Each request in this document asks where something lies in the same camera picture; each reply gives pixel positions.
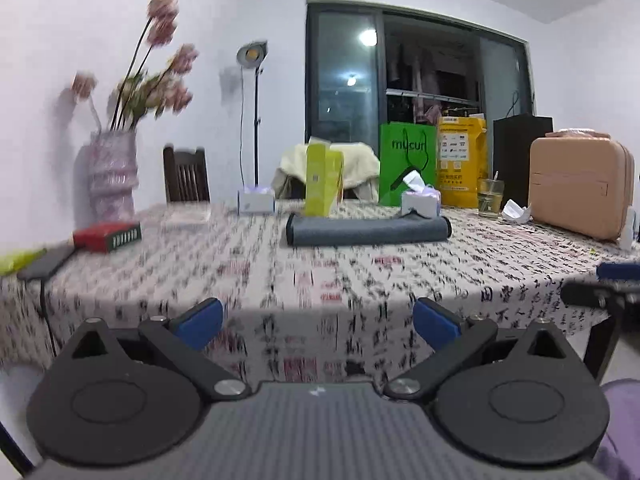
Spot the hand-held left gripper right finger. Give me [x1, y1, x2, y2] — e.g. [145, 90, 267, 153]
[383, 297, 577, 402]

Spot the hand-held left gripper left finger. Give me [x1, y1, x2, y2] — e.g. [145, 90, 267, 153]
[65, 297, 252, 403]

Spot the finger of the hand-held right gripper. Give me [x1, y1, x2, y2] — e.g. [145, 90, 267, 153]
[596, 261, 640, 281]
[560, 280, 640, 317]

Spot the grey towel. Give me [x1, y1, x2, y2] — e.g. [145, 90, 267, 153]
[285, 211, 453, 248]

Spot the dark table leg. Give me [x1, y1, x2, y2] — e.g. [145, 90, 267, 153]
[582, 309, 627, 388]

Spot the pink hard case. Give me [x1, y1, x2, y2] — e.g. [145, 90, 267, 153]
[528, 130, 636, 241]

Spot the clear plastic tray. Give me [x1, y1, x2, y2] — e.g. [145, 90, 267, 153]
[167, 203, 213, 225]

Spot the crumpled white paper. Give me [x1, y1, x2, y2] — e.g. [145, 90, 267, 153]
[501, 199, 533, 224]

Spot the white tissue box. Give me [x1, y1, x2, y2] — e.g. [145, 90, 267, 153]
[400, 170, 443, 219]
[237, 185, 276, 216]

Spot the red and black box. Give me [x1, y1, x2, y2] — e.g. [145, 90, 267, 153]
[72, 221, 143, 254]

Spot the glass cup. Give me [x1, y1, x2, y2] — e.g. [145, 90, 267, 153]
[476, 171, 505, 220]

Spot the person's purple clothing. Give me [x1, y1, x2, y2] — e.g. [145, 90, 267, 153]
[592, 379, 640, 480]

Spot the dark wooden chair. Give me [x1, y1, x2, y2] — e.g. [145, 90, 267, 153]
[162, 145, 211, 204]

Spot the black speaker box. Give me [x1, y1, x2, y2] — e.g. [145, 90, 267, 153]
[492, 115, 554, 204]

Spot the yellow paper bag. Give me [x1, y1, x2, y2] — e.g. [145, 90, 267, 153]
[436, 115, 488, 209]

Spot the black flat phone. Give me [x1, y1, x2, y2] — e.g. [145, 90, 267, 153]
[17, 245, 76, 282]

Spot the pink patterned vase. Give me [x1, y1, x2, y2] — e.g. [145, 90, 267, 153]
[75, 129, 139, 231]

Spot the green paper bag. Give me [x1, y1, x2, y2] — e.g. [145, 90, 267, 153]
[378, 122, 439, 207]

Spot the cream cloth on chair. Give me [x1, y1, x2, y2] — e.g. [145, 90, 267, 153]
[272, 141, 382, 202]

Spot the yellow-green carton box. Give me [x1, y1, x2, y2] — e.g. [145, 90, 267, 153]
[304, 137, 346, 218]

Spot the yellow-green cloth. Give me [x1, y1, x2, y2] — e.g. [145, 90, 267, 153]
[0, 247, 48, 277]

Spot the floor lamp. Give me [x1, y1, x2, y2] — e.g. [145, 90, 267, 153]
[236, 40, 269, 187]

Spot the pink flower bunch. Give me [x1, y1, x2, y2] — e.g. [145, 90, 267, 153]
[70, 0, 201, 133]

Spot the dark framed window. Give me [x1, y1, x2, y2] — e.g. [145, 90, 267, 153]
[305, 0, 537, 146]

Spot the black cable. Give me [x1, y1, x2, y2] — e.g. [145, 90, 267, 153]
[39, 279, 58, 361]

